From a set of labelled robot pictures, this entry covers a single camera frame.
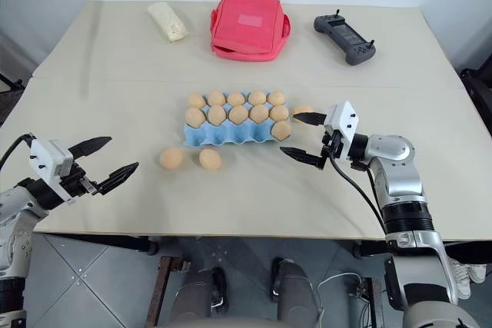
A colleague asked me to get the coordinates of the white rolled cloth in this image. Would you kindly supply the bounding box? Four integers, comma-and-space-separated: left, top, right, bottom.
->
148, 1, 188, 42

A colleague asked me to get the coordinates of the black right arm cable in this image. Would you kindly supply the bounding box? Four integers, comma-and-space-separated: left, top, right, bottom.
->
326, 153, 389, 235

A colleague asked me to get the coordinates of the white floor cable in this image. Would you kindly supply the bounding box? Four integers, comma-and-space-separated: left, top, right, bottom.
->
317, 271, 363, 308

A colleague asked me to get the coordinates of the grey handheld remote controller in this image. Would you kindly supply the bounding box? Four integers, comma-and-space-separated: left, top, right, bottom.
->
313, 8, 377, 66

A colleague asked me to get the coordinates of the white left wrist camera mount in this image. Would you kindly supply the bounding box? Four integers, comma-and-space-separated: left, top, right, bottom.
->
29, 137, 75, 203

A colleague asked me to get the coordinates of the black stand leg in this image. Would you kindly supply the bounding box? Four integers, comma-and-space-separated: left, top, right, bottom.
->
0, 71, 25, 91

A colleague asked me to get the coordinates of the red fabric bag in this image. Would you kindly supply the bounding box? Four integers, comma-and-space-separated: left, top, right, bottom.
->
210, 0, 292, 64

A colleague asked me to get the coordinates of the white sneaker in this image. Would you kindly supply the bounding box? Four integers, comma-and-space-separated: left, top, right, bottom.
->
447, 257, 487, 299

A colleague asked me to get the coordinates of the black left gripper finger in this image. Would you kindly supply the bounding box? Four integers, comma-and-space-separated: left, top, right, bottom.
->
68, 136, 113, 160
95, 162, 140, 195

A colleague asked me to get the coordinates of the black table frame bar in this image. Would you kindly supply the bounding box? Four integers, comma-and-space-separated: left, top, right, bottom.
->
352, 240, 492, 260
38, 233, 159, 257

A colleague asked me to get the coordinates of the blue egg tray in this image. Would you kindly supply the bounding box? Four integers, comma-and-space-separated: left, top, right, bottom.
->
182, 103, 293, 148

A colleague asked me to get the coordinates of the rusty metal floor bar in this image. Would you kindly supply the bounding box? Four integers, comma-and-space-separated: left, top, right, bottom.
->
361, 277, 387, 328
147, 254, 192, 328

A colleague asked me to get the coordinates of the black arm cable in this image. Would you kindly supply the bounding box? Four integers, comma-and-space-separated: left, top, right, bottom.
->
0, 134, 38, 171
326, 153, 389, 235

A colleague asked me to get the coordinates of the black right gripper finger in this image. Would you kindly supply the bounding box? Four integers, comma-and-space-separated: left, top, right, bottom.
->
294, 111, 327, 127
279, 146, 326, 170

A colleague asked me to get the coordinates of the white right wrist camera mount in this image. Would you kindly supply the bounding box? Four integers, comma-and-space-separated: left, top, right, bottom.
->
324, 100, 361, 160

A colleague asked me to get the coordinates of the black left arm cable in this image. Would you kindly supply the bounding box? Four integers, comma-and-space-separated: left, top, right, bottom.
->
0, 134, 38, 171

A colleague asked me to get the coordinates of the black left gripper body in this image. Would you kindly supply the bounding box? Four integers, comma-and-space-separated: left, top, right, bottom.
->
57, 158, 100, 200

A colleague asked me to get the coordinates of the dark rounded robot foot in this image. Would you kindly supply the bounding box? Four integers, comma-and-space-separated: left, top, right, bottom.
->
270, 257, 321, 328
171, 266, 228, 328

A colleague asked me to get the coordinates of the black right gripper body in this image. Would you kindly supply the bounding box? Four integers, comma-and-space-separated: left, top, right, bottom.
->
319, 131, 344, 170

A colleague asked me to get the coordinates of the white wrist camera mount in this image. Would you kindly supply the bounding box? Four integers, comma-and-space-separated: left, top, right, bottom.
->
324, 100, 361, 160
29, 137, 75, 203

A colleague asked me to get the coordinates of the tan egg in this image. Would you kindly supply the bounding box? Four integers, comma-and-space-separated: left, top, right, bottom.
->
184, 107, 207, 129
186, 92, 208, 109
159, 147, 185, 171
208, 90, 227, 107
271, 120, 292, 141
228, 105, 250, 125
248, 89, 268, 106
249, 104, 270, 124
269, 104, 290, 122
267, 90, 287, 107
198, 147, 223, 171
292, 104, 315, 124
227, 91, 247, 108
207, 104, 227, 127

